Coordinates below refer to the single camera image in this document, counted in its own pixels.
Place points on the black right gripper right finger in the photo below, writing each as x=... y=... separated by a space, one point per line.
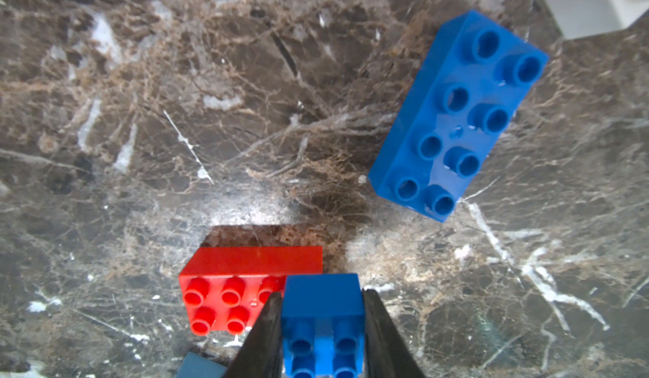
x=386 y=353

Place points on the light blue square lego brick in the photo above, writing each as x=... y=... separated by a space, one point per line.
x=195 y=366

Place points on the red long lego brick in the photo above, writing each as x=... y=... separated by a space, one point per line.
x=226 y=288

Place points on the dark blue long lego brick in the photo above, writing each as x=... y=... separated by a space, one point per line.
x=472 y=82

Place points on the dark blue square lego brick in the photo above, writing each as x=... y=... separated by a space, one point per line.
x=323 y=326

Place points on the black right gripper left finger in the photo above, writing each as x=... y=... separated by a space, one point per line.
x=261 y=354

